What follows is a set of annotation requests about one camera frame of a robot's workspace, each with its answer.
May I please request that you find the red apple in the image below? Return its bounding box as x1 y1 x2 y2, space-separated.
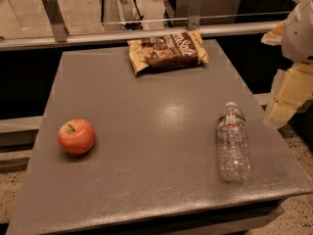
58 118 95 156

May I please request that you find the horizontal metal rail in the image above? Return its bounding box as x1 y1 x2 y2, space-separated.
0 21 280 51

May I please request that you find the clear plastic water bottle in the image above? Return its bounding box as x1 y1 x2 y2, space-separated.
216 102 251 182

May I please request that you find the left metal rail bracket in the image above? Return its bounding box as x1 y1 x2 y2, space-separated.
41 0 69 42

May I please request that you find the brown chip bag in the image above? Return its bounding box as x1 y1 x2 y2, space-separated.
128 30 209 73

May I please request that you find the right metal rail bracket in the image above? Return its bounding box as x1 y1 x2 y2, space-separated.
188 0 202 30

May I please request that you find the metal rail bracket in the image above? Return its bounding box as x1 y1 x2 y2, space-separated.
41 0 69 42
188 0 202 30

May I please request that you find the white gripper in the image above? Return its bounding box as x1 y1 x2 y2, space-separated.
261 0 313 129

